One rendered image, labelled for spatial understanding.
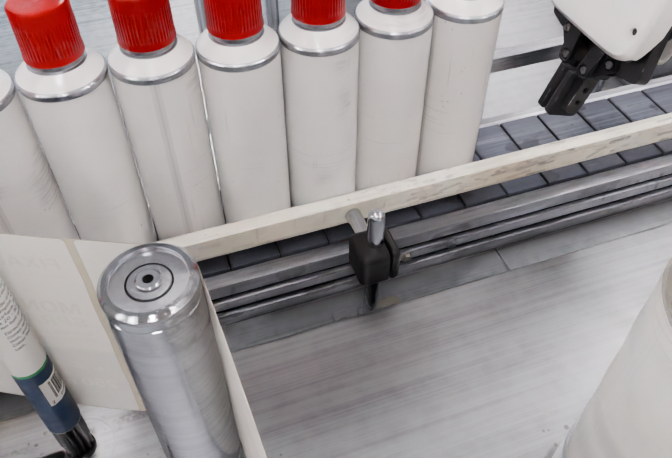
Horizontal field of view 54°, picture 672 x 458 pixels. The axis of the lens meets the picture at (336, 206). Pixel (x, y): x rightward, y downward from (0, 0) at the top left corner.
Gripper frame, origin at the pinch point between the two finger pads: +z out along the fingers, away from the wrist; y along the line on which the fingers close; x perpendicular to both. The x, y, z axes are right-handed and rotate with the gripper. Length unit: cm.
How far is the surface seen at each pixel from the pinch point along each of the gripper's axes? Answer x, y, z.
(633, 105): 11.7, -1.8, 2.2
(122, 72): -35.1, 0.1, 1.2
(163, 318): -36.9, 19.5, -1.4
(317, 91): -23.5, 1.9, 0.4
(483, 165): -8.1, 3.5, 5.2
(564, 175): 0.7, 4.0, 5.8
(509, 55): -4.6, -3.2, -0.8
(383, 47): -19.7, 1.5, -2.9
